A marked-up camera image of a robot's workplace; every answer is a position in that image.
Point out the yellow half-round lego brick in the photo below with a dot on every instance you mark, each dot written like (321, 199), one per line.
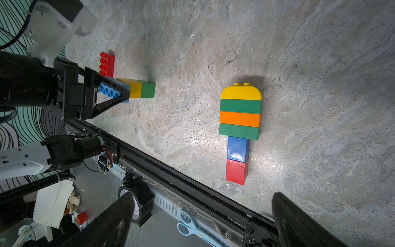
(241, 91)

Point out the green long lego brick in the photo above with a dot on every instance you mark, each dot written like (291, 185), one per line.
(241, 106)
(244, 132)

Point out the red square lego brick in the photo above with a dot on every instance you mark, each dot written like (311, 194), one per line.
(236, 171)

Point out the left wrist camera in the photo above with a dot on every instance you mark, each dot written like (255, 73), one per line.
(52, 24)

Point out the orange lego brick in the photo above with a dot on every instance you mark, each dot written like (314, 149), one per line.
(240, 119)

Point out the yellow square lego brick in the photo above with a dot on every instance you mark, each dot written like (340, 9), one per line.
(135, 87)

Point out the light green square lego brick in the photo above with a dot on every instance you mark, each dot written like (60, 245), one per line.
(148, 89)

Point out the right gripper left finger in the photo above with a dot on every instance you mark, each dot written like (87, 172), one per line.
(109, 229)

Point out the blue square lego brick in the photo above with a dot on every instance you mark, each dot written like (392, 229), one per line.
(238, 149)

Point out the light blue long lego brick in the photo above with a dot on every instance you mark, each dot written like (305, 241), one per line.
(109, 91)

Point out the white analog clock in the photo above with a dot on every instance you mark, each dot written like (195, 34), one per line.
(143, 199)

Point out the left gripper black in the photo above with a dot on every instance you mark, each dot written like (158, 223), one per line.
(66, 90)

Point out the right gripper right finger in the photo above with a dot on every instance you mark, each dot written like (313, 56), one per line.
(298, 229)

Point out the red long lego brick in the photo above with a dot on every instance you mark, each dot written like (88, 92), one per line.
(107, 62)

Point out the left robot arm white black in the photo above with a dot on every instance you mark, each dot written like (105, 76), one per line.
(53, 153)

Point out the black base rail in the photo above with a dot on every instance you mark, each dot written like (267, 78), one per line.
(255, 229)

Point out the light blue scissors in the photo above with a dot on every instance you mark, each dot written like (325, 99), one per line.
(187, 226)

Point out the white paper sheets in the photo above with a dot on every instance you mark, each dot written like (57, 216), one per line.
(51, 203)

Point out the small red white box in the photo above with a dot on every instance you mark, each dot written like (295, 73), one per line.
(82, 218)

